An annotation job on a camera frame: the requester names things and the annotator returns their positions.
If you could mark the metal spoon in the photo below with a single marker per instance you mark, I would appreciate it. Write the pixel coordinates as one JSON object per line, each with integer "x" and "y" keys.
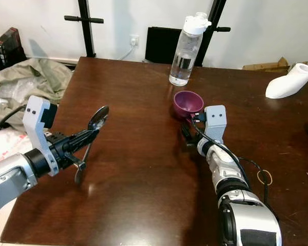
{"x": 100, "y": 117}

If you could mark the light grey right wrist camera mount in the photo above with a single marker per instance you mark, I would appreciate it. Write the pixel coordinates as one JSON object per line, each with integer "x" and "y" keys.
{"x": 215, "y": 120}

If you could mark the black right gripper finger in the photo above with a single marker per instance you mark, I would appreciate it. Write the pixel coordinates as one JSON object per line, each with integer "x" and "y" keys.
{"x": 200, "y": 117}
{"x": 187, "y": 132}

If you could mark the light grey left wrist camera mount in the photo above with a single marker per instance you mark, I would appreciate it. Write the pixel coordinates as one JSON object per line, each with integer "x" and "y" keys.
{"x": 35, "y": 115}

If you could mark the clear water bottle white cap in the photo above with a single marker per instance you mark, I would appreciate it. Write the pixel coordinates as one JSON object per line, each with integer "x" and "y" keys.
{"x": 185, "y": 56}

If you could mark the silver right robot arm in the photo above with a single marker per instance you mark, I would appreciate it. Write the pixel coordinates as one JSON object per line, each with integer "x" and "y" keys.
{"x": 223, "y": 164}

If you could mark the clear bubble wrap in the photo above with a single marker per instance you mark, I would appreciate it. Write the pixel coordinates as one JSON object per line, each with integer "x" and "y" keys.
{"x": 20, "y": 92}

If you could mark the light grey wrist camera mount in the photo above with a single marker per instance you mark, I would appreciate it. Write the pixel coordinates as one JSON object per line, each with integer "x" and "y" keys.
{"x": 35, "y": 115}
{"x": 215, "y": 120}

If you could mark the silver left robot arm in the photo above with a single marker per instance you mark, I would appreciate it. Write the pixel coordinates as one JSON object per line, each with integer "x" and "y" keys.
{"x": 15, "y": 177}

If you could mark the brown cardboard box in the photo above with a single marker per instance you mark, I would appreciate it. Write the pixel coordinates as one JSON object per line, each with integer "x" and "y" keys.
{"x": 272, "y": 65}

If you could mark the black flat panel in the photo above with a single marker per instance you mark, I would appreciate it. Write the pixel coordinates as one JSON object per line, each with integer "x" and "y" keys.
{"x": 161, "y": 45}

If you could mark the white wall socket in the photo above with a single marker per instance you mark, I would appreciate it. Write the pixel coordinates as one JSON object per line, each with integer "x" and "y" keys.
{"x": 134, "y": 40}

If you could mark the purple cup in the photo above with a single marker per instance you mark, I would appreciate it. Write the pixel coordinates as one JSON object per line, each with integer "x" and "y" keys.
{"x": 187, "y": 101}

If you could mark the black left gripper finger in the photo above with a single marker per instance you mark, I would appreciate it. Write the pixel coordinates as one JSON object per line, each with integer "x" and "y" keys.
{"x": 84, "y": 137}
{"x": 77, "y": 163}

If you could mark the olive green cloth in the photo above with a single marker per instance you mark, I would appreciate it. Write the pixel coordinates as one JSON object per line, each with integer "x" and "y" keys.
{"x": 51, "y": 77}

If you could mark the yellow rubber band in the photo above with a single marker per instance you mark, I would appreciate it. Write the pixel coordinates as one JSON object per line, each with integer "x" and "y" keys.
{"x": 257, "y": 177}

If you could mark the black stand pole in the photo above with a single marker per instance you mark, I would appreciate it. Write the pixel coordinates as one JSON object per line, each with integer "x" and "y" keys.
{"x": 85, "y": 36}
{"x": 216, "y": 10}

